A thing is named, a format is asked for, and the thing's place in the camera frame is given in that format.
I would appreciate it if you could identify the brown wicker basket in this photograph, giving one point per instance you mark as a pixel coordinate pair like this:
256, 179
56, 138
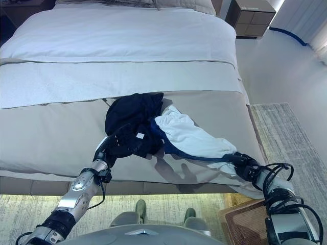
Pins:
245, 222

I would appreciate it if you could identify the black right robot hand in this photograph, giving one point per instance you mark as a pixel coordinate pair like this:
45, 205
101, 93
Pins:
244, 164

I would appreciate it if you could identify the silver left robot leg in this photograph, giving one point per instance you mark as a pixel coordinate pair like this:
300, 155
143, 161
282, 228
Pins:
139, 208

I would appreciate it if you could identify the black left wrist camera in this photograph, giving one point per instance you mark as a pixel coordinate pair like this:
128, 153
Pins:
105, 175

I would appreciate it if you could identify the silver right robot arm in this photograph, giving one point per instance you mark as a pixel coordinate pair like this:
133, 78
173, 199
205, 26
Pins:
286, 224

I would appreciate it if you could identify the silver right robot leg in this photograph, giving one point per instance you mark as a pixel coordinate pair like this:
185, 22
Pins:
190, 215

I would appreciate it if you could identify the grey patterned pillow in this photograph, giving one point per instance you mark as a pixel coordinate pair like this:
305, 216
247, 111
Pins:
102, 3

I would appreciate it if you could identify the beige bed cover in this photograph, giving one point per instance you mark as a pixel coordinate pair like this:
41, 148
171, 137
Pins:
51, 132

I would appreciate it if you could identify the silver robot leg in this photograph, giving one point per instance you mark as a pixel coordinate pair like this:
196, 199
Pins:
139, 208
190, 215

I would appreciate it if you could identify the black garment with white label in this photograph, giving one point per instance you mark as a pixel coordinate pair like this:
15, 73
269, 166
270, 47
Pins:
132, 112

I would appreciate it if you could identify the white duvet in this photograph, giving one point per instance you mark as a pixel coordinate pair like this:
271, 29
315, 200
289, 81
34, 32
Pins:
115, 38

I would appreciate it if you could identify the grey robot torso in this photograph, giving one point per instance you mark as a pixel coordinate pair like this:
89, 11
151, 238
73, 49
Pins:
143, 234

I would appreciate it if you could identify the blue curved floor strip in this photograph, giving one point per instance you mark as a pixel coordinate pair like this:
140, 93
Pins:
288, 33

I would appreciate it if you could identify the beige pillow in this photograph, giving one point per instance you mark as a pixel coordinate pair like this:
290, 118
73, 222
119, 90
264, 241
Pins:
186, 5

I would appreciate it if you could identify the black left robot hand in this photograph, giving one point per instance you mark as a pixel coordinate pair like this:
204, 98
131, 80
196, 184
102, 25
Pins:
120, 143

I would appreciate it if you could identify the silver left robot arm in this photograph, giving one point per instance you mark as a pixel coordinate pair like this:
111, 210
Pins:
76, 189

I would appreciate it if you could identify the brown cube nightstand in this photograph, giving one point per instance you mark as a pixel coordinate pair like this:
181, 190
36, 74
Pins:
251, 20

